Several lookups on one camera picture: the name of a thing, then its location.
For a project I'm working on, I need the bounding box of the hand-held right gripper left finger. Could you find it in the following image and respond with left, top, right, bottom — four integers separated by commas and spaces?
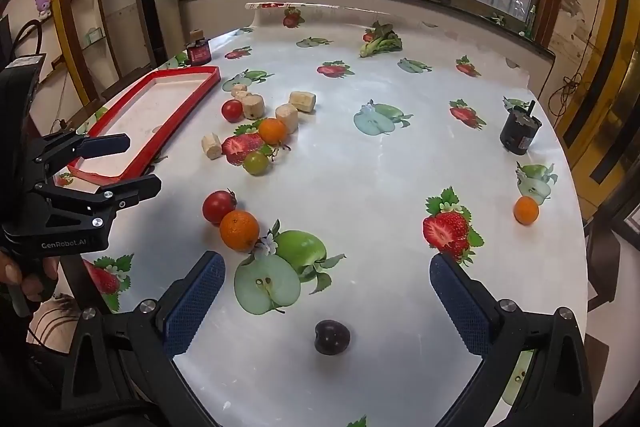
60, 251, 226, 427

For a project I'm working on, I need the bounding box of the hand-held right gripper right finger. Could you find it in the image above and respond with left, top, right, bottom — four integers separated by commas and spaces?
429, 253, 593, 427

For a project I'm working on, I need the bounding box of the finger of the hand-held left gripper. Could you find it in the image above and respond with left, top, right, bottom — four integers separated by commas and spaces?
40, 133, 132, 168
35, 174, 163, 229

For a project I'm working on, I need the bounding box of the red rimmed tray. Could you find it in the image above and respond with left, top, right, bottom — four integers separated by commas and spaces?
67, 66, 222, 184

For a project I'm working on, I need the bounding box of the red tomato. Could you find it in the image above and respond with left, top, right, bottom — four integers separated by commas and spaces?
221, 99, 244, 124
202, 189, 237, 226

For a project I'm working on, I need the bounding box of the dark purple plum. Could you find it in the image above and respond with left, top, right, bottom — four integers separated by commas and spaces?
314, 319, 352, 355

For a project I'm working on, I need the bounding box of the person's left hand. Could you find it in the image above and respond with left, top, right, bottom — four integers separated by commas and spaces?
0, 253, 61, 303

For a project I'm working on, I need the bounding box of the small orange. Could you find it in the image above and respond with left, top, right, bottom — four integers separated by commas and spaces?
513, 196, 540, 225

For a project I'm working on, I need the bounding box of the green tomato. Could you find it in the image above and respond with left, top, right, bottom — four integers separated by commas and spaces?
243, 150, 271, 176

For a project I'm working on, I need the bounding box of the red labelled motor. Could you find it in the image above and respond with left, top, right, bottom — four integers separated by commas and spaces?
186, 29, 213, 66

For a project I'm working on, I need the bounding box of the fruit print tablecloth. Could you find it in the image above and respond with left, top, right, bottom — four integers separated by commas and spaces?
50, 2, 588, 427

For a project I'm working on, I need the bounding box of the black motor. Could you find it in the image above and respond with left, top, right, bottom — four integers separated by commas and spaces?
499, 101, 543, 156

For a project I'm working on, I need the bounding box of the green lettuce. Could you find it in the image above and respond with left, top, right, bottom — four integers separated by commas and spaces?
359, 21, 403, 58

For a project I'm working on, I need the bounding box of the dark wall cable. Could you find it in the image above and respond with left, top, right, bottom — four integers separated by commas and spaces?
547, 7, 601, 128

